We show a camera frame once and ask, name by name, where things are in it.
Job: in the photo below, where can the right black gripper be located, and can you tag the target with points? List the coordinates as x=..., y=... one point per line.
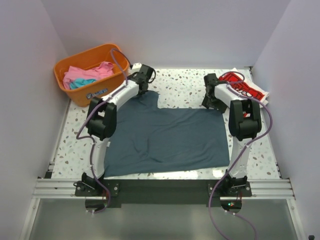
x=221, y=107

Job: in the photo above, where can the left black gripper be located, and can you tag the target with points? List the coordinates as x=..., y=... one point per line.
x=142, y=93

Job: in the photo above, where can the slate blue t shirt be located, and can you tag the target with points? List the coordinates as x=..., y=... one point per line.
x=149, y=139

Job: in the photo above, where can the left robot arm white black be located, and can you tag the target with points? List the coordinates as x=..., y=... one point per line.
x=101, y=122

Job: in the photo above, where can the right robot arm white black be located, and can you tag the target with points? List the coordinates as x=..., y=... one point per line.
x=244, y=124

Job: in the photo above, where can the red white folded t shirt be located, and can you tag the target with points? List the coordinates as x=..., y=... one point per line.
x=250, y=87

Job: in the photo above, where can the pink t shirt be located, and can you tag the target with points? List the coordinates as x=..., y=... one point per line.
x=104, y=70

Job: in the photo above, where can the orange plastic basket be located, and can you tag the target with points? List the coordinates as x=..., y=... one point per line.
x=89, y=59

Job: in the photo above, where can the turquoise t shirt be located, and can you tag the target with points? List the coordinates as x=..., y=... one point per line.
x=81, y=82

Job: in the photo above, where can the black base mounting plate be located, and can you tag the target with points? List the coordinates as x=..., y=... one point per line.
x=117, y=192

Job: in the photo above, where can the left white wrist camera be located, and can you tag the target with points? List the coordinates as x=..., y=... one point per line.
x=136, y=67

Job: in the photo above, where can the aluminium frame rail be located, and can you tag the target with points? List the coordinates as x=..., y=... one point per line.
x=46, y=188

